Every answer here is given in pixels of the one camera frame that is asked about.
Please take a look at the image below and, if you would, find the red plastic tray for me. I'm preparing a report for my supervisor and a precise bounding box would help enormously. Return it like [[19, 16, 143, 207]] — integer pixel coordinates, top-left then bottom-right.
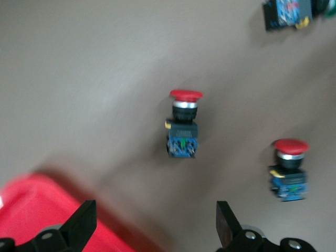
[[0, 172, 163, 252]]

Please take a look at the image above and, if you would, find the red push button switch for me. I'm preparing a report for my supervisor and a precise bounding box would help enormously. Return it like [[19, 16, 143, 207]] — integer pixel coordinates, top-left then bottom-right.
[[267, 138, 310, 203], [165, 89, 204, 160]]

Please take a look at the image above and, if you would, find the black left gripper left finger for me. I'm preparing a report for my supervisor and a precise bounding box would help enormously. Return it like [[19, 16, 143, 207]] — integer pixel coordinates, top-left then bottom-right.
[[33, 199, 97, 252]]

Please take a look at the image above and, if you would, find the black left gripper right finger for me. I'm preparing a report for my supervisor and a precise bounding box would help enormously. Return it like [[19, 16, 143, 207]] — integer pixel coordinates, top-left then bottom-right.
[[216, 201, 266, 252]]

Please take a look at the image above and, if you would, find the brown table cover sheet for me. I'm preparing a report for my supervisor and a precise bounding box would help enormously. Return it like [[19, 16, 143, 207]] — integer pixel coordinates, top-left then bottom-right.
[[0, 0, 336, 252]]

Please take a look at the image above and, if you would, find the green push button switch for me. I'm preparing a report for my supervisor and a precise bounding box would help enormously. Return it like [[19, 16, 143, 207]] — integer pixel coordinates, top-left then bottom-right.
[[262, 0, 336, 32]]

